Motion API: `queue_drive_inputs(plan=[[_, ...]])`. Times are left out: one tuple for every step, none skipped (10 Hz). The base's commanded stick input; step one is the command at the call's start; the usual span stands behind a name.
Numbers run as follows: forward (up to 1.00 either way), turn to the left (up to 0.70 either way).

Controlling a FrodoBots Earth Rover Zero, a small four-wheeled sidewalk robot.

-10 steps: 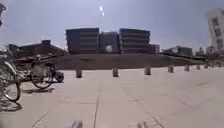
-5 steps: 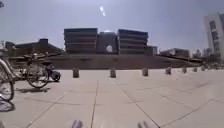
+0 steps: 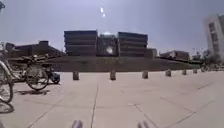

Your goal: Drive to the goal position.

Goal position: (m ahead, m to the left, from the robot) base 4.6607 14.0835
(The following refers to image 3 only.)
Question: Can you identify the pale paved plaza ground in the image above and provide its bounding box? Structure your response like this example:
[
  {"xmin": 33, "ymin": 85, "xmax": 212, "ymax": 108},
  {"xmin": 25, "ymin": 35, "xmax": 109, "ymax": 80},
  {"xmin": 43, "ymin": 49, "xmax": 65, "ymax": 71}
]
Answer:
[{"xmin": 0, "ymin": 69, "xmax": 224, "ymax": 128}]

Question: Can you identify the group of trees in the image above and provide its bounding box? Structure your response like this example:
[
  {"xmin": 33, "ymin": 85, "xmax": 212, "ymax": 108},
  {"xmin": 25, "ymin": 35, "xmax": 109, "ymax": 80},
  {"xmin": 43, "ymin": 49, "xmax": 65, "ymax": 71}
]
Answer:
[{"xmin": 192, "ymin": 49, "xmax": 224, "ymax": 66}]

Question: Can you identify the low distant building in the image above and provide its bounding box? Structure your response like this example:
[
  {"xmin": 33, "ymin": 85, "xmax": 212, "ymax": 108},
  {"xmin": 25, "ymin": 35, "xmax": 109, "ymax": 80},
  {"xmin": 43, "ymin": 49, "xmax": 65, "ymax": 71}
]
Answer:
[{"xmin": 159, "ymin": 50, "xmax": 191, "ymax": 62}]

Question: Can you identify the dark bicycle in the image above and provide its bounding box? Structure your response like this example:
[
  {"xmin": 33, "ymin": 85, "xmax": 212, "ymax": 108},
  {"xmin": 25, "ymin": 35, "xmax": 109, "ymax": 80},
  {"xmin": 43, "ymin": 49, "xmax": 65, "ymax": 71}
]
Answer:
[{"xmin": 9, "ymin": 54, "xmax": 50, "ymax": 92}]

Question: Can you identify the row of bollards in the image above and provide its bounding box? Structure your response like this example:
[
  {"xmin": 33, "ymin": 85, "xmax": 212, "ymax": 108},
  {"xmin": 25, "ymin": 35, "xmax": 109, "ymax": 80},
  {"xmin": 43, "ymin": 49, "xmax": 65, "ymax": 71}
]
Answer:
[{"xmin": 72, "ymin": 68, "xmax": 199, "ymax": 81}]

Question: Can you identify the robot's own part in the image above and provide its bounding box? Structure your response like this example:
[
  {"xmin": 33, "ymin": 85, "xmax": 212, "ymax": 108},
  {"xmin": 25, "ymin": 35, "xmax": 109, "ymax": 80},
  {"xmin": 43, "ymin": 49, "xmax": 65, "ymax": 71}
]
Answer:
[
  {"xmin": 137, "ymin": 120, "xmax": 151, "ymax": 128},
  {"xmin": 71, "ymin": 120, "xmax": 84, "ymax": 128}
]

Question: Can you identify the low dark building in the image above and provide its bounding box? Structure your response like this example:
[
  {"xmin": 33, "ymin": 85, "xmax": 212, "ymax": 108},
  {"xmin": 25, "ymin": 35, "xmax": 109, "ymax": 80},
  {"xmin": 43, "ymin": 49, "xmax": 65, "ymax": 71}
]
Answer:
[{"xmin": 4, "ymin": 40, "xmax": 66, "ymax": 59}]

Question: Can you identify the dark striped building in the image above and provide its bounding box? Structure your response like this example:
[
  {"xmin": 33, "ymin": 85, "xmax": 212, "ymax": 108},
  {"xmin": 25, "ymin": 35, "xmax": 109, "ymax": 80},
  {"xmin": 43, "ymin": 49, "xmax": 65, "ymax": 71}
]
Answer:
[{"xmin": 63, "ymin": 30, "xmax": 158, "ymax": 59}]

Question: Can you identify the pale tall building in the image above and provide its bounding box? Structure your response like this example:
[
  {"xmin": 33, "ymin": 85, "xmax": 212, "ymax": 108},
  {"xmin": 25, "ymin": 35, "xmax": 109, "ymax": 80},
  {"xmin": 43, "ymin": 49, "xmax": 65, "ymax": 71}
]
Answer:
[{"xmin": 203, "ymin": 13, "xmax": 224, "ymax": 56}]

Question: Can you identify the dark grass embankment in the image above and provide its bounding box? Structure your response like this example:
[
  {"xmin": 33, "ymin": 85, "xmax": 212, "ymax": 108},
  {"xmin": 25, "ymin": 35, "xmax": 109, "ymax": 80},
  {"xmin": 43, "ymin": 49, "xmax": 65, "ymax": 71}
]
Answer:
[{"xmin": 8, "ymin": 55, "xmax": 202, "ymax": 73}]

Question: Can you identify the dark scooter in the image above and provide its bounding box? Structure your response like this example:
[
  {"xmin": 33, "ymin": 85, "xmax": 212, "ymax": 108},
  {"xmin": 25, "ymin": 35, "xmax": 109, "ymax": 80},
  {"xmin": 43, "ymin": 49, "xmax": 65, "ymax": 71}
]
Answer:
[{"xmin": 45, "ymin": 65, "xmax": 62, "ymax": 85}]

